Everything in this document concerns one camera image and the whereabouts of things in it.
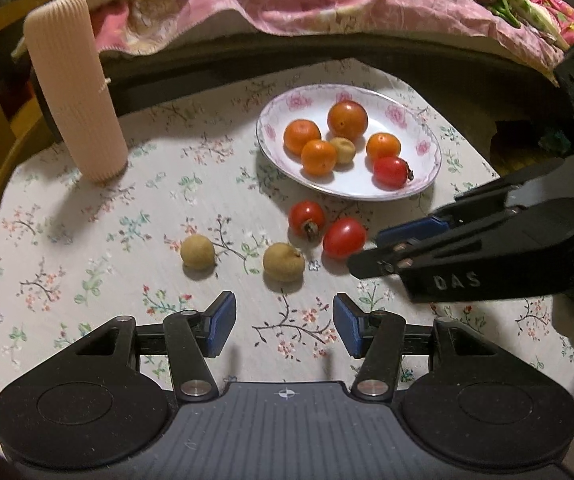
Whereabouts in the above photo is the white floral rimmed plate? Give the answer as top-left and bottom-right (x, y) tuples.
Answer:
(256, 84), (443, 202)

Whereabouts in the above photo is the red cherry tomato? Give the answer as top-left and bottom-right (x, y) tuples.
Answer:
(322, 217), (368, 260)
(288, 200), (326, 240)
(372, 156), (414, 191)

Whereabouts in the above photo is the tan longan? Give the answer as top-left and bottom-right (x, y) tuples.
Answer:
(329, 137), (357, 165)
(263, 242), (305, 282)
(180, 234), (216, 271)

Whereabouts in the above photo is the large red tomato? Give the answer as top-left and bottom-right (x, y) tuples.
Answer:
(327, 100), (369, 142)

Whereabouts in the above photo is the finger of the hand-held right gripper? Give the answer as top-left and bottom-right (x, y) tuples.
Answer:
(374, 159), (568, 247)
(346, 236), (484, 281)

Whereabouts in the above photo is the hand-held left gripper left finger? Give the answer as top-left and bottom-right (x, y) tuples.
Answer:
(52, 291), (238, 403)

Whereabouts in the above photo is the pink ribbed cylinder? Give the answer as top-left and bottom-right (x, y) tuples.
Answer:
(23, 0), (128, 184)

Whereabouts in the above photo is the dark bed frame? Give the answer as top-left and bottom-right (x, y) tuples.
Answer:
(29, 30), (568, 171)

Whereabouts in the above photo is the pink floral quilt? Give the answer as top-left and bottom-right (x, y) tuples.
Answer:
(12, 0), (574, 86)

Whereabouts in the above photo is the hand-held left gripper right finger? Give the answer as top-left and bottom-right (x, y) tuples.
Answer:
(333, 294), (520, 402)

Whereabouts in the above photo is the small orange mandarin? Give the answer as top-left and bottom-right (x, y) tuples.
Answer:
(365, 132), (402, 161)
(300, 139), (338, 177)
(283, 119), (323, 157)

